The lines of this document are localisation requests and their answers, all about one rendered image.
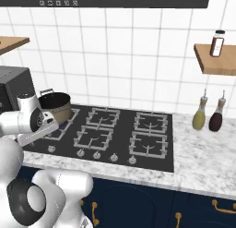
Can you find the silver hob knob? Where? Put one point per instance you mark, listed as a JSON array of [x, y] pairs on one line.
[[132, 159], [51, 149], [114, 158], [80, 152], [97, 154]]

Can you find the yellow-green oil bottle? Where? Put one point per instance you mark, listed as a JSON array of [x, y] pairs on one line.
[[199, 117]]

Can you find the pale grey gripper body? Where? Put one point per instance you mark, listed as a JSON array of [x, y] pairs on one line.
[[37, 134]]

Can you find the steel cooking pot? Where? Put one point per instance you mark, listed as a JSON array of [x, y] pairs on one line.
[[61, 110]]

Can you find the dark red vinegar bottle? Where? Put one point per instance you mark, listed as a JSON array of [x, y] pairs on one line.
[[216, 121]]

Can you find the brown spice bottle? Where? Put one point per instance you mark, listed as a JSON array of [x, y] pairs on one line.
[[217, 45]]

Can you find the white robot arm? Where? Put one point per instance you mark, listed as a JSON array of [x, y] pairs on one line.
[[52, 191]]

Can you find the black gas hob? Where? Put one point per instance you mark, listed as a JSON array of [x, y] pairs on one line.
[[123, 136]]

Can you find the navy cupboard door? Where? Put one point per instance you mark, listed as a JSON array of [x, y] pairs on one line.
[[202, 213], [135, 204]]

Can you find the wooden wall shelf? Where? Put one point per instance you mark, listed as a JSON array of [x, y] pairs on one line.
[[10, 42], [219, 64]]

